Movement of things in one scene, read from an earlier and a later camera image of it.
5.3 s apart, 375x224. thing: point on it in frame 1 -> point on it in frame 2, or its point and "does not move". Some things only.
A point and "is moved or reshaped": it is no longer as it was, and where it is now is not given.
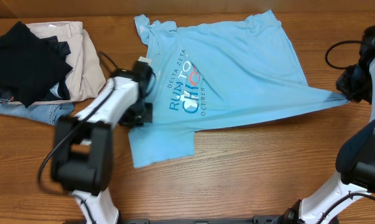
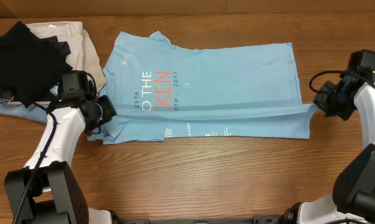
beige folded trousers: (86, 79) does not move
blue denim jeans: (46, 113) does not move
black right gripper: (342, 86) -> (319, 101)
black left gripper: (147, 117) -> (109, 112)
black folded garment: (28, 68) does not move
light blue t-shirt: (211, 72) is moved or reshaped
